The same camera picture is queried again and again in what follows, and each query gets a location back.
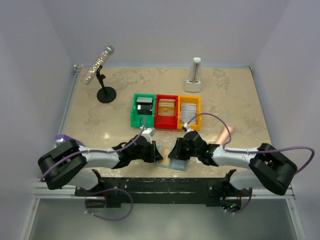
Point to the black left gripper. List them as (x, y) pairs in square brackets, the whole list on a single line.
[(151, 158)]

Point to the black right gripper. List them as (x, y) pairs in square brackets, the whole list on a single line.
[(176, 152)]

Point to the teal leather card holder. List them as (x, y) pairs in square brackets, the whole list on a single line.
[(175, 164)]

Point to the black VIP card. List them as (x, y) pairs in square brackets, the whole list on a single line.
[(144, 109)]

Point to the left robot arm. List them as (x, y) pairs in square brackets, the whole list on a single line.
[(73, 164)]

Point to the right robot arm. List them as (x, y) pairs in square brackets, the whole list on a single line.
[(273, 171)]

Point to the silver cards stack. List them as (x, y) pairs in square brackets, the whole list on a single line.
[(187, 112)]

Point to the red plastic bin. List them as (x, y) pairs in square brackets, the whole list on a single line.
[(166, 122)]

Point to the green plastic bin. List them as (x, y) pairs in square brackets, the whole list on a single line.
[(136, 119)]

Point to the pink microphone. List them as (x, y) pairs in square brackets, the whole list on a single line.
[(224, 136)]

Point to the yellow plastic bin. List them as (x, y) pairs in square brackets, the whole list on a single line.
[(196, 122)]

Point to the white metronome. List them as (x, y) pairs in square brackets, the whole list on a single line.
[(193, 82)]

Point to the black microphone stand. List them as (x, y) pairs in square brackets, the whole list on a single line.
[(106, 94)]

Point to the glitter silver microphone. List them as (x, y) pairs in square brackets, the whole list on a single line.
[(99, 62)]

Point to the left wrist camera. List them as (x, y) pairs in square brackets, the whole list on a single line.
[(149, 131)]

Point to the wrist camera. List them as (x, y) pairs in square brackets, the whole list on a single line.
[(186, 128), (149, 131)]

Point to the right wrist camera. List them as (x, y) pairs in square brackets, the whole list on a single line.
[(186, 128)]

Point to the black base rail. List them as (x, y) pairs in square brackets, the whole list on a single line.
[(162, 190)]

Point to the purple bracket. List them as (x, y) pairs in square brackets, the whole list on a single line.
[(61, 138)]

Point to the aluminium frame rail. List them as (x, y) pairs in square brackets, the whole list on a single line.
[(31, 214)]

